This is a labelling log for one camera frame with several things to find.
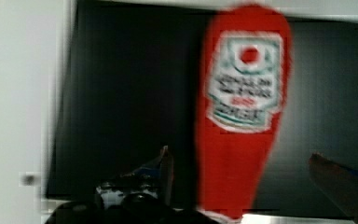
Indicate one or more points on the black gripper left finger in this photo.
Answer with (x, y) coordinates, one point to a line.
(141, 196)

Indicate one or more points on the red ketchup bottle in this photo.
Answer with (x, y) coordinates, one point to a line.
(244, 71)

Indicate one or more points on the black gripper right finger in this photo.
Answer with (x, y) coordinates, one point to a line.
(338, 182)

